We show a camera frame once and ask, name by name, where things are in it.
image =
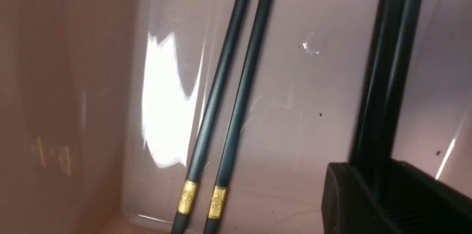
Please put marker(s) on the pink plastic bin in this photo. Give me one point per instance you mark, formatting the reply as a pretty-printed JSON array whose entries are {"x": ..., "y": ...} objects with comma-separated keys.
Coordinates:
[{"x": 102, "y": 100}]

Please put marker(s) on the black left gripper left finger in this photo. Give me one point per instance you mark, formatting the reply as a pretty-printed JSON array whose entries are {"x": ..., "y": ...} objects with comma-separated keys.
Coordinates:
[{"x": 348, "y": 206}]

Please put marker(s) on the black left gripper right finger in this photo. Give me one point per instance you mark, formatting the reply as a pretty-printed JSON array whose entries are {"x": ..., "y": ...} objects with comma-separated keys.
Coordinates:
[{"x": 416, "y": 203}]

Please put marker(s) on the black chopstick with gold band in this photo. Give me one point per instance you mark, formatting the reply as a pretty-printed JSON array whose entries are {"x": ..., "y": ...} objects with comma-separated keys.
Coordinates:
[{"x": 199, "y": 156}]

